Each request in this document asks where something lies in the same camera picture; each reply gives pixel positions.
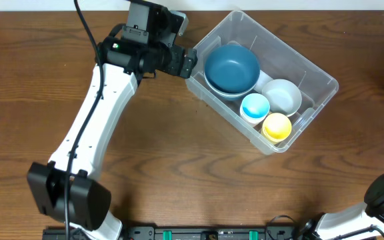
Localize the dark blue bowl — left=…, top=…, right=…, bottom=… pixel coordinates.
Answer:
left=203, top=45, right=260, bottom=95
left=205, top=77, right=257, bottom=101

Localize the light blue bowl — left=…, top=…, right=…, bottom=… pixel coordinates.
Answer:
left=262, top=79, right=302, bottom=117

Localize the yellow cup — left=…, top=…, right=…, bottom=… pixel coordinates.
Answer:
left=261, top=129, right=285, bottom=145
left=262, top=113, right=292, bottom=139

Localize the light blue cup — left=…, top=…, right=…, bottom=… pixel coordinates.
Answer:
left=240, top=93, right=270, bottom=119

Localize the cream white cup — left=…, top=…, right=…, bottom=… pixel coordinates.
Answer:
left=240, top=109, right=266, bottom=127

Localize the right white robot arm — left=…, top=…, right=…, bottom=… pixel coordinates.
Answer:
left=293, top=174, right=384, bottom=239

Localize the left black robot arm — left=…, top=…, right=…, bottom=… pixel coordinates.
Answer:
left=27, top=1, right=197, bottom=239

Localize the clear plastic storage container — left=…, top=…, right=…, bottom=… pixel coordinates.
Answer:
left=185, top=11, right=339, bottom=155

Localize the white label in container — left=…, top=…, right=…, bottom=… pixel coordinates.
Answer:
left=253, top=71, right=273, bottom=93

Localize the left black cable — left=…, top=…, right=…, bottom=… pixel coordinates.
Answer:
left=63, top=0, right=105, bottom=240

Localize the black cable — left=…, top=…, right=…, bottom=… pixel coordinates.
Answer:
left=63, top=0, right=105, bottom=240
left=265, top=214, right=384, bottom=240

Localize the right black cable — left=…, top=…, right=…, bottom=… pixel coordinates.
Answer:
left=265, top=214, right=384, bottom=240

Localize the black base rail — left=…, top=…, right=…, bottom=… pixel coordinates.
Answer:
left=41, top=225, right=313, bottom=240

